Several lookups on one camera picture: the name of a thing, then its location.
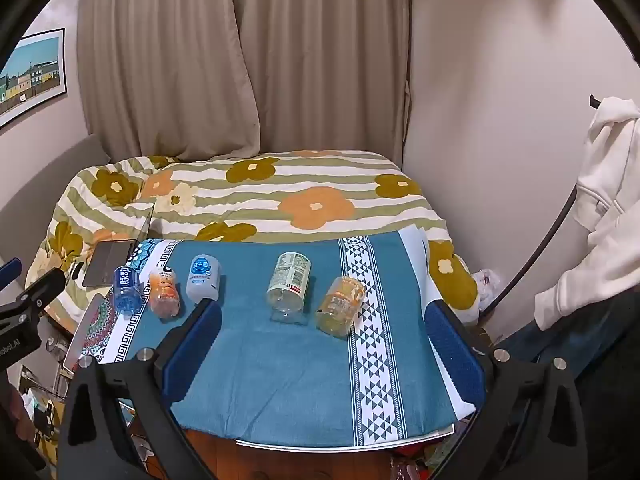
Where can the mandala print mat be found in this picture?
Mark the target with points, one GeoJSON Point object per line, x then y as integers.
{"type": "Point", "coordinates": [102, 330]}

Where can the white blue label bottle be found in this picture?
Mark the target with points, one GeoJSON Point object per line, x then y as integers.
{"type": "Point", "coordinates": [202, 277]}

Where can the blue jeans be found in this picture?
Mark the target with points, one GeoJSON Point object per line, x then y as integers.
{"type": "Point", "coordinates": [565, 350]}

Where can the blue patterned cloth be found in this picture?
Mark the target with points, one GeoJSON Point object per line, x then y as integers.
{"type": "Point", "coordinates": [280, 375]}

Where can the white hoodie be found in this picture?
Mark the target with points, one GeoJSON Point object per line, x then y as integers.
{"type": "Point", "coordinates": [607, 200]}

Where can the orange drink plastic bottle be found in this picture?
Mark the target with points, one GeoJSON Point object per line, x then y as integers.
{"type": "Point", "coordinates": [165, 295]}

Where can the floral striped blanket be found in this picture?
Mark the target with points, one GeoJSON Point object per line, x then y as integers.
{"type": "Point", "coordinates": [260, 195]}

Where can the grey laptop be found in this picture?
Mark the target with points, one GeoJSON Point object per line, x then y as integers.
{"type": "Point", "coordinates": [107, 262]}

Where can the blue label plastic bottle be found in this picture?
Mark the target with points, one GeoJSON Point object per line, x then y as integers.
{"type": "Point", "coordinates": [127, 292]}

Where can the beige curtain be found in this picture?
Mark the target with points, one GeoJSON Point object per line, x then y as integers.
{"type": "Point", "coordinates": [325, 60]}
{"type": "Point", "coordinates": [165, 60]}

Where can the white plastic bag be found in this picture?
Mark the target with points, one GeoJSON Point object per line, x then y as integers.
{"type": "Point", "coordinates": [485, 285]}

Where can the black curved rod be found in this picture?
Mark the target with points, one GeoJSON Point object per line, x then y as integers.
{"type": "Point", "coordinates": [542, 250]}

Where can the wall poster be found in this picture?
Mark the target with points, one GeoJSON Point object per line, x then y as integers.
{"type": "Point", "coordinates": [32, 77]}

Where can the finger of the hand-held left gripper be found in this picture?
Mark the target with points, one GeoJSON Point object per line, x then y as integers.
{"type": "Point", "coordinates": [37, 292]}
{"type": "Point", "coordinates": [10, 270]}

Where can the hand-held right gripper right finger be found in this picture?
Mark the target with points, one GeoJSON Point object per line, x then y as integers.
{"type": "Point", "coordinates": [452, 355]}

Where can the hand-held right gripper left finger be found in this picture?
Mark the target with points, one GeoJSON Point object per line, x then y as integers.
{"type": "Point", "coordinates": [192, 350]}

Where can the black wall hook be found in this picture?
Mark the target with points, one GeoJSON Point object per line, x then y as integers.
{"type": "Point", "coordinates": [594, 101]}

